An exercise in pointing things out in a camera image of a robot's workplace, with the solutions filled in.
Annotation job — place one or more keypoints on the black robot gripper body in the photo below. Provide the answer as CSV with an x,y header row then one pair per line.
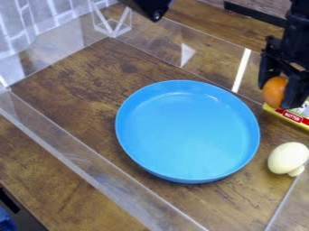
x,y
291,49

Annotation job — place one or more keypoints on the yellow butter box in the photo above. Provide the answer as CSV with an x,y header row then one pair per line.
x,y
296,116

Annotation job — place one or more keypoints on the clear acrylic enclosure wall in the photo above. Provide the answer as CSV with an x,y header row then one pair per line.
x,y
62,89

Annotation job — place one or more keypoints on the white patterned cloth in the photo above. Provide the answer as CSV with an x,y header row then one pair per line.
x,y
27,18

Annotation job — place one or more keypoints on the orange toy ball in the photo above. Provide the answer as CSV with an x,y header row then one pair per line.
x,y
273,91

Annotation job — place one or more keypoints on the cream toy mushroom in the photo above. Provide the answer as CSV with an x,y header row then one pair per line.
x,y
288,158

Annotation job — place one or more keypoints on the blue round tray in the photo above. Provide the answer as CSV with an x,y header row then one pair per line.
x,y
188,131

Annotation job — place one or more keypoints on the black bar on floor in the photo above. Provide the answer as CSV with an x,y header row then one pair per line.
x,y
264,17

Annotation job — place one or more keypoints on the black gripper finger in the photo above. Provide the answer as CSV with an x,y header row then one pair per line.
x,y
298,90
269,70

